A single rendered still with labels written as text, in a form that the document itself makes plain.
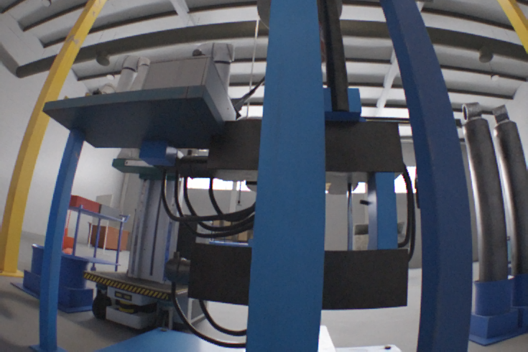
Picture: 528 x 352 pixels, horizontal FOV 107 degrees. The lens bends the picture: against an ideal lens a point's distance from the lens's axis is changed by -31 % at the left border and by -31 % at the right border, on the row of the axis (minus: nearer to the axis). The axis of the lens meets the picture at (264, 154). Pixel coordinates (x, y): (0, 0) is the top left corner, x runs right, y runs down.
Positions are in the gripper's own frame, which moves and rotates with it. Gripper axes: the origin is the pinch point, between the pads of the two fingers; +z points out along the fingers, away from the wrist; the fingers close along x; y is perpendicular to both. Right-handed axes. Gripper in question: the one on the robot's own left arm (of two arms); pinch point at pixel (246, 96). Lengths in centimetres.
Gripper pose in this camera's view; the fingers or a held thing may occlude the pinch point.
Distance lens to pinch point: 151.4
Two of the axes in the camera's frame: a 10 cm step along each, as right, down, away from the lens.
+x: -6.3, -7.7, -1.3
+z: 7.8, -6.2, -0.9
